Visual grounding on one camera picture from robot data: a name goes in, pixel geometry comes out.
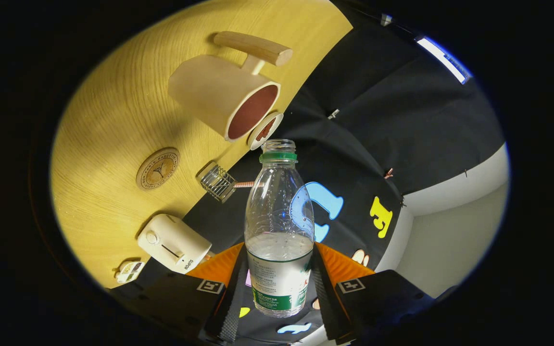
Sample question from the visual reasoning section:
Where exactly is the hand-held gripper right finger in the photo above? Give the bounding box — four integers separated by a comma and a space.
312, 242, 436, 344

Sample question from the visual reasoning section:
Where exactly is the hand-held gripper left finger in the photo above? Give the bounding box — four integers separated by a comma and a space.
109, 242, 249, 344

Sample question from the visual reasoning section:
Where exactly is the clear plastic bottle green label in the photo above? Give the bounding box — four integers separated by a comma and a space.
244, 139, 315, 319

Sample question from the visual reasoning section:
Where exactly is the round wooden coaster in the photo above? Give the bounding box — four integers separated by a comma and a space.
136, 147, 181, 192

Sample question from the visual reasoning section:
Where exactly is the beige cup with wooden handle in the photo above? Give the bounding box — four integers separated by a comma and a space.
168, 31, 293, 143

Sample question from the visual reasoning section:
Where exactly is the white toaster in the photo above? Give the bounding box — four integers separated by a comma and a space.
137, 213, 213, 275

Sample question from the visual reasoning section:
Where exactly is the small dish of grains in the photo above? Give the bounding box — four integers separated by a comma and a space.
115, 260, 146, 284

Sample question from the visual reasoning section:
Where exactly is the white plate with red sauce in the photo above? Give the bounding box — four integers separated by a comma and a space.
247, 112, 284, 150

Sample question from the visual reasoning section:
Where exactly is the black backdrop cloth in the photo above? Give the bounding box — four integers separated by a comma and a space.
109, 0, 506, 344

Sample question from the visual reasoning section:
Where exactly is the wooden table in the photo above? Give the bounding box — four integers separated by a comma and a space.
50, 0, 354, 289

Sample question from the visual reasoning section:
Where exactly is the wire mesh holder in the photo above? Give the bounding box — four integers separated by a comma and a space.
196, 163, 237, 203

